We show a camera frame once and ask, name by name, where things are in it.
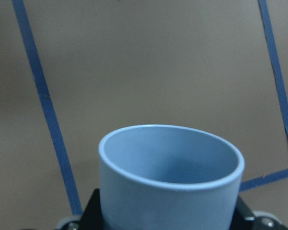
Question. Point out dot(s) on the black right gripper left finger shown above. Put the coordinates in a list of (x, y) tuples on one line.
[(91, 219)]

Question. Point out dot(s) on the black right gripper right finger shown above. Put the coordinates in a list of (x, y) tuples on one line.
[(246, 219)]

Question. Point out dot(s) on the light blue plastic cup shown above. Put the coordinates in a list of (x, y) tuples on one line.
[(162, 177)]

